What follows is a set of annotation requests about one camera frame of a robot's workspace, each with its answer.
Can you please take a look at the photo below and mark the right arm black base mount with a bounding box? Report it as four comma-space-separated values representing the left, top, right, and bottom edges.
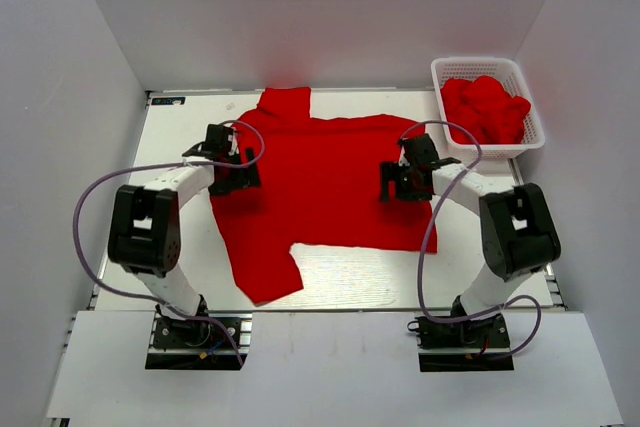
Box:
407, 314, 514, 373

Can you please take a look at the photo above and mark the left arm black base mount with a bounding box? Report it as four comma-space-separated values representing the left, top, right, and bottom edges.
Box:
145, 313, 252, 371

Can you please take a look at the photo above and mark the white plastic mesh basket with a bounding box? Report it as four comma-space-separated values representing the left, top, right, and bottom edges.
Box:
431, 57, 545, 160

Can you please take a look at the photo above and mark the red shirts pile in basket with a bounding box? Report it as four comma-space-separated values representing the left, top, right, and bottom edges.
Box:
440, 75, 531, 145

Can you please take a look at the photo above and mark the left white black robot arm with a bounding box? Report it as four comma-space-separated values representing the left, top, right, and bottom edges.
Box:
107, 121, 262, 346

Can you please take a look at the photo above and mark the blue label sticker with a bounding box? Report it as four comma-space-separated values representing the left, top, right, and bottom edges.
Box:
151, 96, 186, 106

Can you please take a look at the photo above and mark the red t shirt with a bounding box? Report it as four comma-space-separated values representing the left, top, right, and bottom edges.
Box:
210, 87, 432, 304

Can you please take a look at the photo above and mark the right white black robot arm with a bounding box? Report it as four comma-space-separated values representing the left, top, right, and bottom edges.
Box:
380, 134, 561, 346

